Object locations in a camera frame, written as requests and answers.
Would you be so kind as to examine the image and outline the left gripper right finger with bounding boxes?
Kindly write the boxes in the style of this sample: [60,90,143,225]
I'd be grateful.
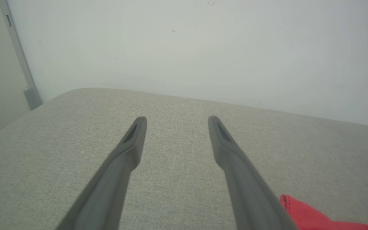
[208,116,299,230]

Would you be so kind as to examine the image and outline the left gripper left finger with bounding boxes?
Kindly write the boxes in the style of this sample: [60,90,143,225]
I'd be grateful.
[56,116,148,230]

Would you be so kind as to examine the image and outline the red and white jersey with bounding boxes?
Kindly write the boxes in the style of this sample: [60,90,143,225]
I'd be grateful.
[280,194,368,230]

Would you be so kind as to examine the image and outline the grey metal wall post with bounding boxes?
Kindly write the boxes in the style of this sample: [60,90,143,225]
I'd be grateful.
[0,0,42,111]

